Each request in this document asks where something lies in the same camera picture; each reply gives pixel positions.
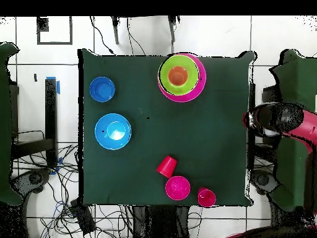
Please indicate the large pink bowl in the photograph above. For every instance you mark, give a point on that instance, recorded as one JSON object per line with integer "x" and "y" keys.
{"x": 195, "y": 95}

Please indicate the orange cup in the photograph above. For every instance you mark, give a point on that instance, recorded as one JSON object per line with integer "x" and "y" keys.
{"x": 177, "y": 75}

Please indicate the red cup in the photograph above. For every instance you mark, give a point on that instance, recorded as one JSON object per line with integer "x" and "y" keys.
{"x": 167, "y": 167}
{"x": 206, "y": 197}

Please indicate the green bowl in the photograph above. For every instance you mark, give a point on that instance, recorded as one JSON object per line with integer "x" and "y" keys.
{"x": 164, "y": 69}

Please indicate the light blue bowl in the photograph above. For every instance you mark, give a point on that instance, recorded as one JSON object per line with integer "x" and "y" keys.
{"x": 113, "y": 132}

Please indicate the small dark blue bowl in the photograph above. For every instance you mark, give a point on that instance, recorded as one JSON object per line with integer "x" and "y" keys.
{"x": 102, "y": 89}

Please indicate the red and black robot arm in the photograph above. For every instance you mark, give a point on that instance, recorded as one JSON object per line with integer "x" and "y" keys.
{"x": 284, "y": 119}

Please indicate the dark green table cloth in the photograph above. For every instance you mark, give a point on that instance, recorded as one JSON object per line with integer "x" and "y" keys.
{"x": 294, "y": 79}
{"x": 5, "y": 124}
{"x": 136, "y": 74}

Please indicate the small pink bowl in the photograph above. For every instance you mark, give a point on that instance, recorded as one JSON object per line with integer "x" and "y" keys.
{"x": 177, "y": 188}

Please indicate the black stand leg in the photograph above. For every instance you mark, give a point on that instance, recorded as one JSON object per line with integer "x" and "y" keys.
{"x": 115, "y": 29}
{"x": 172, "y": 27}

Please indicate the black metal stand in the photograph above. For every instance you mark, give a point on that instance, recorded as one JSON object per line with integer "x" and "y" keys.
{"x": 50, "y": 119}

